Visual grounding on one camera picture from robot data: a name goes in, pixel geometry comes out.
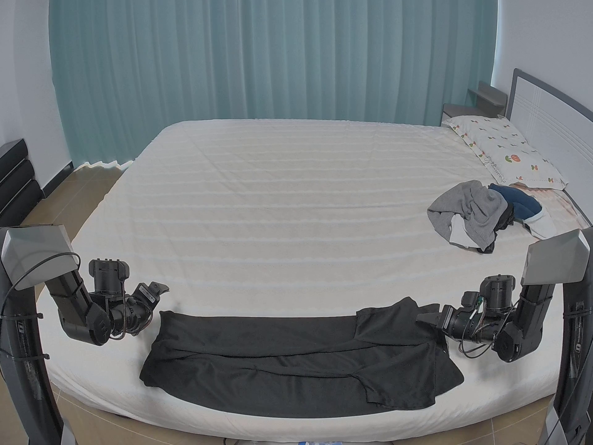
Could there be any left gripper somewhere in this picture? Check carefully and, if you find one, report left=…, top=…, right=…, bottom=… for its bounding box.
left=111, top=281, right=170, bottom=337

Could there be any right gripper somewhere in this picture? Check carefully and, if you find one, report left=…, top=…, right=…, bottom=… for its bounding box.
left=416, top=305, right=487, bottom=343

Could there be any black T-shirt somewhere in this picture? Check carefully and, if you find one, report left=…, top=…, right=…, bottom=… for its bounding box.
left=139, top=296, right=465, bottom=410

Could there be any pile of clothes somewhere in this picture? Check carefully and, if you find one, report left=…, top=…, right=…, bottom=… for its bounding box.
left=427, top=180, right=556, bottom=255

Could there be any bed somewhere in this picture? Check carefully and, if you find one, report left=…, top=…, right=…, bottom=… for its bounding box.
left=37, top=68, right=593, bottom=440

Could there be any black chest of drawers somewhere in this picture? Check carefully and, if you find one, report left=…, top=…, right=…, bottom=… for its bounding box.
left=0, top=138, right=46, bottom=225

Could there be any white printed pillow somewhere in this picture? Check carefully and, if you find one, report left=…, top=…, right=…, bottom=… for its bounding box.
left=440, top=115, right=570, bottom=190

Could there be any blue-green curtain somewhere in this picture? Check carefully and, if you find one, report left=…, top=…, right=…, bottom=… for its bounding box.
left=236, top=0, right=498, bottom=126
left=48, top=0, right=239, bottom=166

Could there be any grey bedside table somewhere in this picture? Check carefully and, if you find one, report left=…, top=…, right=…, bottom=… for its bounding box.
left=441, top=81, right=508, bottom=126

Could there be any black cable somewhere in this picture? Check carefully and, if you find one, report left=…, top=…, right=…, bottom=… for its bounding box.
left=0, top=254, right=82, bottom=325

